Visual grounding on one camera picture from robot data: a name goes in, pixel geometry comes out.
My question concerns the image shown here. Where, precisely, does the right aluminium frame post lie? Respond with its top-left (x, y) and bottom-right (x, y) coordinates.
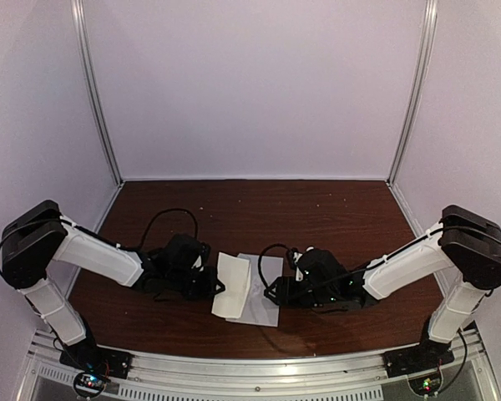
top-left (387, 0), bottom-right (438, 187)

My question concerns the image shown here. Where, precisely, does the black cable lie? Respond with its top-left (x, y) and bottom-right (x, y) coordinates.
top-left (257, 243), bottom-right (501, 312)
top-left (0, 208), bottom-right (200, 302)

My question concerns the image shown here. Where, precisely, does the aluminium frame post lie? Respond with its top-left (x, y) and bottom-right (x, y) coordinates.
top-left (70, 0), bottom-right (124, 187)
top-left (387, 0), bottom-right (438, 187)

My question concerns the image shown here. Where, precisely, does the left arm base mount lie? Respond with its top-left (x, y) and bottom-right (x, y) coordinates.
top-left (59, 348), bottom-right (133, 399)

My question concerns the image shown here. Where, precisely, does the front aluminium rail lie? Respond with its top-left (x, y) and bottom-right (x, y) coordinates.
top-left (13, 329), bottom-right (501, 400)

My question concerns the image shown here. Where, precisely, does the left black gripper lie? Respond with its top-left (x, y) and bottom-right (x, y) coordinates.
top-left (167, 266), bottom-right (225, 302)

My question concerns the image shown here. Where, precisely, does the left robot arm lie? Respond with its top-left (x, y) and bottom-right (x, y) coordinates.
top-left (0, 200), bottom-right (225, 371)

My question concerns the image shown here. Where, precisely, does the grey envelope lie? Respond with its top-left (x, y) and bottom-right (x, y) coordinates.
top-left (226, 253), bottom-right (283, 327)

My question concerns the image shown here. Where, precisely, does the white letter sheet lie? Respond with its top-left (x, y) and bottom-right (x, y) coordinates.
top-left (211, 252), bottom-right (251, 319)

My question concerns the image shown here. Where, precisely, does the left aluminium frame post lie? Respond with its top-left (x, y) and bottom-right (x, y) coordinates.
top-left (70, 0), bottom-right (124, 187)

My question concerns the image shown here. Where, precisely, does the right black cable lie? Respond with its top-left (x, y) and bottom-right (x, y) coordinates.
top-left (257, 243), bottom-right (501, 312)

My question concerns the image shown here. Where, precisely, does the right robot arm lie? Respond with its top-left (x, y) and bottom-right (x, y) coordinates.
top-left (263, 205), bottom-right (501, 369)

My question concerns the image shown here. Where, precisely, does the left black cable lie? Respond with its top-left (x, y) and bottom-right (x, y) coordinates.
top-left (0, 208), bottom-right (200, 302)

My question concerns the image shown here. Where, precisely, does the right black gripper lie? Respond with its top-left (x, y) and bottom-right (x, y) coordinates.
top-left (264, 277), bottom-right (337, 310)

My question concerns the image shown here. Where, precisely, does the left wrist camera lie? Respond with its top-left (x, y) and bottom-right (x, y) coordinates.
top-left (192, 243), bottom-right (211, 272)

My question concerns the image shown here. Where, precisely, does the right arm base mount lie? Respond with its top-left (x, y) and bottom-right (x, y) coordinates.
top-left (383, 347), bottom-right (454, 398)

